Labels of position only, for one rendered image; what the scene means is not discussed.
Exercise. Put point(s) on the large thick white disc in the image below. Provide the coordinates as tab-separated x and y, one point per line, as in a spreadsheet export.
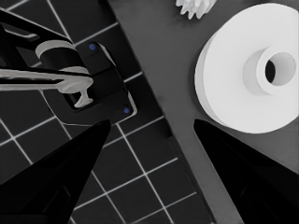
230	102

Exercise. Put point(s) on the dark robot body with pale bars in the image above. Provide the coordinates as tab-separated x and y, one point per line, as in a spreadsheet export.
104	82

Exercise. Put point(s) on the white toothed gear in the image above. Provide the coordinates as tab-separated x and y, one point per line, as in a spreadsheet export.
198	6

